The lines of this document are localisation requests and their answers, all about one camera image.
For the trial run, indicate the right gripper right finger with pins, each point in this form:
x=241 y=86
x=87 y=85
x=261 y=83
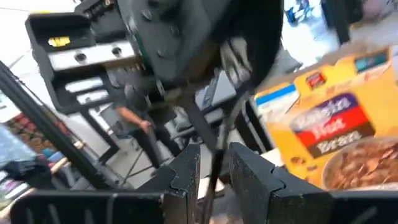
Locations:
x=295 y=205

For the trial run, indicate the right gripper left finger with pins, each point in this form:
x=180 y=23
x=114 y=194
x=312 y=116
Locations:
x=109 y=208

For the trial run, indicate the black spoon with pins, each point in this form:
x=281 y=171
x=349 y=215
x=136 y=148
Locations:
x=214 y=174

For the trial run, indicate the yellow raisin bran cereal box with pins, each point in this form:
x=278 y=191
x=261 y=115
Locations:
x=342 y=93

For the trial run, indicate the person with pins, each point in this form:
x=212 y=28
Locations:
x=149 y=140

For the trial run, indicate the black bag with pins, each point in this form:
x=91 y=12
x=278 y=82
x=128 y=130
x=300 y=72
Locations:
x=28 y=174

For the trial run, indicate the black metal rig frame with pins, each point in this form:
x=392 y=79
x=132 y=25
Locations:
x=46 y=124

